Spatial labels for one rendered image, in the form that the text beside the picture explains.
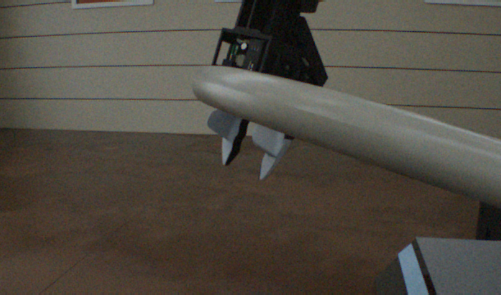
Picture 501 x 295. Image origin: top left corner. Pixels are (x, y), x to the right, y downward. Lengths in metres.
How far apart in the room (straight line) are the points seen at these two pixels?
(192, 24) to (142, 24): 0.76
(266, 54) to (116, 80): 7.15
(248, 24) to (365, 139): 0.32
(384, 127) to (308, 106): 0.04
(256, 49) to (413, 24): 6.43
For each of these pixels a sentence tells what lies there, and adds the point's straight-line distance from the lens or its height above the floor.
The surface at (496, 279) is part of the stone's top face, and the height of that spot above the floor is 0.87.
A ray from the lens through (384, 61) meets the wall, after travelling 6.87.
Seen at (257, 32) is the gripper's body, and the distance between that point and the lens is 0.52.
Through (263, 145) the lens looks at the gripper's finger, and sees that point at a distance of 0.53.
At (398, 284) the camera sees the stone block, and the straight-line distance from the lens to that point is 1.02.
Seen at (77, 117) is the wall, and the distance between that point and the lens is 8.03.
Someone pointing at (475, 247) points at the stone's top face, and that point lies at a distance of 1.11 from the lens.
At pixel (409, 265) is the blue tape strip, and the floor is 0.84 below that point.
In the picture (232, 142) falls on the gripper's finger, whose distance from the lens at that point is 0.59.
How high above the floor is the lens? 1.27
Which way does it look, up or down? 12 degrees down
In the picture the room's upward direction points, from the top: straight up
